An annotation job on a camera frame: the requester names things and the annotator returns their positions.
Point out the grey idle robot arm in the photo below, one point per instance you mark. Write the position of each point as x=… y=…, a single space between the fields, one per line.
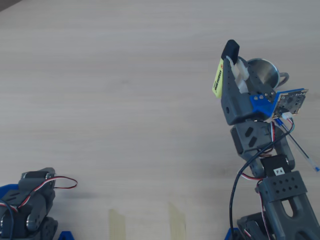
x=37 y=200

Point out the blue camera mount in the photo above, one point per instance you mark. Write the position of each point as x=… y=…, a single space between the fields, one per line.
x=260 y=105

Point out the long clear tape strip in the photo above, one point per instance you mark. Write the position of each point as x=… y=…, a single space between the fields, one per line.
x=177 y=222

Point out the yellow highlighter pen black cap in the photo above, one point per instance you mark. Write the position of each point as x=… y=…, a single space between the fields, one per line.
x=217 y=80

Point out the blue printed bracket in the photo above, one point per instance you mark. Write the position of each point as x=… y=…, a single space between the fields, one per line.
x=7 y=190

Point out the blue ballpoint pen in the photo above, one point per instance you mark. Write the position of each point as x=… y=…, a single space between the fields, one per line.
x=317 y=169

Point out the blue arm base clamp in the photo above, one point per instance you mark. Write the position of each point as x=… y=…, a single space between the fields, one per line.
x=66 y=236
x=228 y=235

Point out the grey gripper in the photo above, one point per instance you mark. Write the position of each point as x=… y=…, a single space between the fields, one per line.
x=233 y=106

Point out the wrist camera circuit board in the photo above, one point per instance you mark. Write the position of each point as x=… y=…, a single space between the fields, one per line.
x=290 y=102

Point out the silver metal cup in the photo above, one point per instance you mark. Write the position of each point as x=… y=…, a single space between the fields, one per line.
x=267 y=72

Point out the short clear tape strip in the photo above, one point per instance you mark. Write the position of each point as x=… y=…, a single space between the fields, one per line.
x=117 y=225

